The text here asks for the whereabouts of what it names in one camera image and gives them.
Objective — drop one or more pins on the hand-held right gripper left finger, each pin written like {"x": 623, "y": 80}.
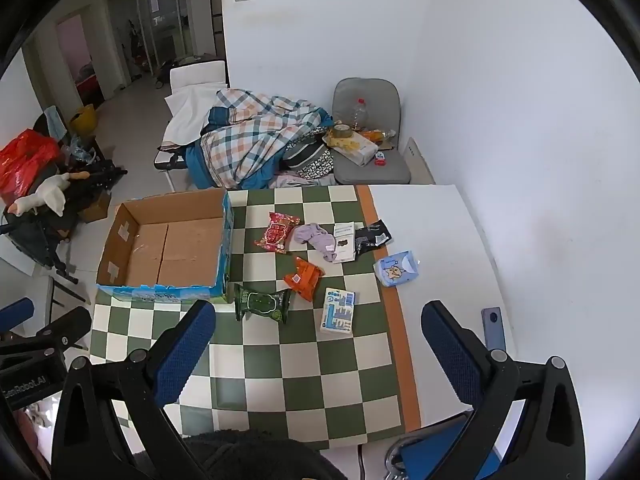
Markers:
{"x": 185, "y": 350}

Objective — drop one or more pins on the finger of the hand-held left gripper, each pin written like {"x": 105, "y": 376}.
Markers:
{"x": 17, "y": 311}
{"x": 70, "y": 327}

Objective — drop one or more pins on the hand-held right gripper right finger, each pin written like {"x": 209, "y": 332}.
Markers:
{"x": 450, "y": 355}

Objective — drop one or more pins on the green snack packet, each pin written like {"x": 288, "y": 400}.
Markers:
{"x": 261, "y": 304}

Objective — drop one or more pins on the blue star-print tissue pack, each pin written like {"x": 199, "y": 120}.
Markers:
{"x": 396, "y": 268}

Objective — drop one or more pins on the white and blue tissue pack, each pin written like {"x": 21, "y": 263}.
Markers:
{"x": 338, "y": 311}

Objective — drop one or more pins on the orange snack packet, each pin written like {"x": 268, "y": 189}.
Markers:
{"x": 304, "y": 277}

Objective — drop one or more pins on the black snack packet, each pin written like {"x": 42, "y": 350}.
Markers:
{"x": 371, "y": 236}

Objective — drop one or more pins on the red snack packet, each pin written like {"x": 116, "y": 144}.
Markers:
{"x": 276, "y": 232}

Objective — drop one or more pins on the white packet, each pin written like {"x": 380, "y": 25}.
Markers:
{"x": 345, "y": 232}

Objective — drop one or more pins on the pink plush toy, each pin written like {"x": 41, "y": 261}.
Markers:
{"x": 316, "y": 239}

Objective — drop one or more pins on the grey-blue smartphone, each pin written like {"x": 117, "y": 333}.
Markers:
{"x": 493, "y": 327}

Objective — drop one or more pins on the blue fabric item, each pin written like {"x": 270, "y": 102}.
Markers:
{"x": 435, "y": 452}

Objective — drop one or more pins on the small brown cardboard box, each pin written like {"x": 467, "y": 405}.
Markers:
{"x": 96, "y": 208}

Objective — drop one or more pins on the white plush goose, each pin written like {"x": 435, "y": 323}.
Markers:
{"x": 50, "y": 192}

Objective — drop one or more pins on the green checkered tablecloth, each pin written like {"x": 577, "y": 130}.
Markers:
{"x": 310, "y": 375}

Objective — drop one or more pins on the red plastic bag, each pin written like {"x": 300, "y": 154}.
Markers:
{"x": 25, "y": 160}

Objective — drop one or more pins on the light blue cloth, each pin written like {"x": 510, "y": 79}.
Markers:
{"x": 55, "y": 122}

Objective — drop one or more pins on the flat cardboard sheet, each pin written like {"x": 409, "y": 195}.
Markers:
{"x": 419, "y": 160}

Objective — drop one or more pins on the yellow bag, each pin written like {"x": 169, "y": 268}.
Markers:
{"x": 84, "y": 120}

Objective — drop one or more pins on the pink cloth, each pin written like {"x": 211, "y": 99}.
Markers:
{"x": 300, "y": 180}

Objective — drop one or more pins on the small red and white item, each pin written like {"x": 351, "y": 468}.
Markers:
{"x": 381, "y": 159}

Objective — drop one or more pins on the plaid blanket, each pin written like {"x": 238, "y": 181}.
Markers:
{"x": 250, "y": 135}

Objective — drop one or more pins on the white box with yellow print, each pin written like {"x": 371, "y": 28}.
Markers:
{"x": 352, "y": 150}

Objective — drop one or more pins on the dark patterned cloth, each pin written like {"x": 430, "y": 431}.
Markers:
{"x": 307, "y": 156}

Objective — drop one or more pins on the white sheet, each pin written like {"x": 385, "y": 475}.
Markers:
{"x": 190, "y": 110}

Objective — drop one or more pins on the brown tape roll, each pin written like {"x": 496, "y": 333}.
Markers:
{"x": 342, "y": 131}

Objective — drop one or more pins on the clear plastic bottle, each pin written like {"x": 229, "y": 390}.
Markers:
{"x": 360, "y": 115}

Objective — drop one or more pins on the grey padded chair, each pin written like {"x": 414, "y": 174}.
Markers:
{"x": 370, "y": 102}

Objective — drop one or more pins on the black floor bag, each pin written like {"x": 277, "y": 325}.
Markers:
{"x": 162, "y": 75}

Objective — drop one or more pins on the white folding chair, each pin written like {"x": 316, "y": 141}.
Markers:
{"x": 195, "y": 72}

